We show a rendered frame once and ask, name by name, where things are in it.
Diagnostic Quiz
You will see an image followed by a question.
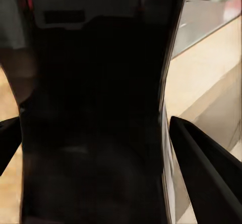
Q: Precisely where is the bottle of coffee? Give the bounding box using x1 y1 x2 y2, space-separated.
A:
0 0 186 224

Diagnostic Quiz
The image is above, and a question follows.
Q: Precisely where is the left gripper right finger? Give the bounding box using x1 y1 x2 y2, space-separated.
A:
169 116 242 224

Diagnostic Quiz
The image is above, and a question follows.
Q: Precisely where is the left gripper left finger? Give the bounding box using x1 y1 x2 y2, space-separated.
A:
0 116 22 177

